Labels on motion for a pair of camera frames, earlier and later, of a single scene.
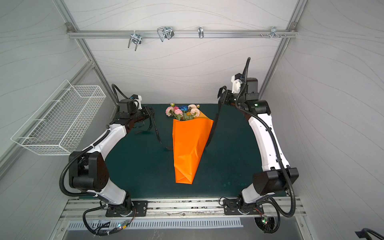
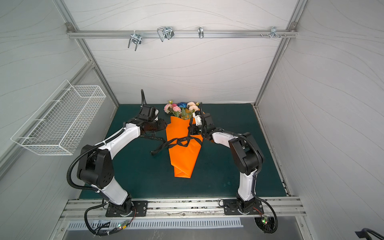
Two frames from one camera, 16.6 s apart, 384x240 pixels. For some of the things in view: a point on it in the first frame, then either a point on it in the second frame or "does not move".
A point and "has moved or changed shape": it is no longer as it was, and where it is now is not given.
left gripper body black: (140, 115) -> (156, 125)
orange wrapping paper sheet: (190, 137) has moved or changed shape
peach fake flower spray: (194, 109) has moved or changed shape
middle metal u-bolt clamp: (166, 31) does not move
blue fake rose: (184, 108) has moved or changed shape
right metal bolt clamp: (273, 33) does not move
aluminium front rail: (96, 209) does not move
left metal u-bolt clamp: (136, 38) does not move
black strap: (212, 126) -> (181, 141)
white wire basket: (58, 125) does not move
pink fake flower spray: (170, 111) has moved or changed shape
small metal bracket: (200, 32) does not move
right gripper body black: (223, 96) -> (194, 129)
